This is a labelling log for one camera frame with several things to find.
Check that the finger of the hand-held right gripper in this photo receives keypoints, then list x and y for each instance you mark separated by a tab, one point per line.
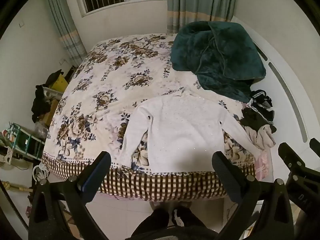
315	146
290	156

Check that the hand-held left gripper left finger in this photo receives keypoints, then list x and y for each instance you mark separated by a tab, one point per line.
93	177

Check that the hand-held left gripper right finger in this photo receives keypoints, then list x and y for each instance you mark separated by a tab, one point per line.
226	180

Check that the white knit sweater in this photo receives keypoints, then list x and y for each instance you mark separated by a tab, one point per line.
185	135

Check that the pink cloth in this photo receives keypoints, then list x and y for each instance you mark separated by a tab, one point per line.
263	165

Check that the beige garment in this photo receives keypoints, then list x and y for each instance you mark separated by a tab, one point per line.
262	137

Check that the black white striped garment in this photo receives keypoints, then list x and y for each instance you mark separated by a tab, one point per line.
261	102

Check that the person's legs in dark pants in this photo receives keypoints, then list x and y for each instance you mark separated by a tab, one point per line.
162	222

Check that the wooden stick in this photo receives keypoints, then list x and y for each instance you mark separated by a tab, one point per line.
17	187

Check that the white plastic basket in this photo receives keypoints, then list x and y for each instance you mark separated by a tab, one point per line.
51	93

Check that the white bed headboard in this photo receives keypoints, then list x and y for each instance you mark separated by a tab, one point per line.
287	55

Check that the yellow box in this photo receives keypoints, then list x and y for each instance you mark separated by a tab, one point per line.
60	85

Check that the floral bed blanket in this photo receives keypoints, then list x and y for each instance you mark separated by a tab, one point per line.
112	80

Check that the dark teal plush blanket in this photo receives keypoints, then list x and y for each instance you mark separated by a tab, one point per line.
225	55

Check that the teal curtain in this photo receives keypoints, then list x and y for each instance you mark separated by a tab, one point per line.
67	30
197	2

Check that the wall power outlet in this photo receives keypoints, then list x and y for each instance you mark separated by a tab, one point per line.
62	61

